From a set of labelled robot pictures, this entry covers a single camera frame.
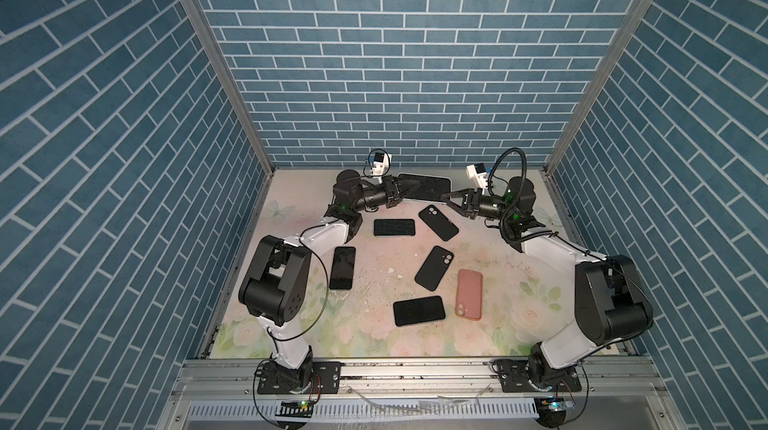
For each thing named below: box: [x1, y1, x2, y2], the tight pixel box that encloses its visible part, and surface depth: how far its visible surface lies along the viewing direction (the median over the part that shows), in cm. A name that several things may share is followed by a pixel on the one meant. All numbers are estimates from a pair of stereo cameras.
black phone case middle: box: [414, 246, 454, 291], surface depth 95 cm
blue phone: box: [397, 172, 453, 202], surface depth 80 cm
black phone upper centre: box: [373, 218, 416, 236], surface depth 107 cm
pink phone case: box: [455, 269, 483, 321], surface depth 91 cm
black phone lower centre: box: [392, 295, 446, 327], surface depth 87 cm
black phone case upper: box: [418, 205, 459, 242], surface depth 107 cm
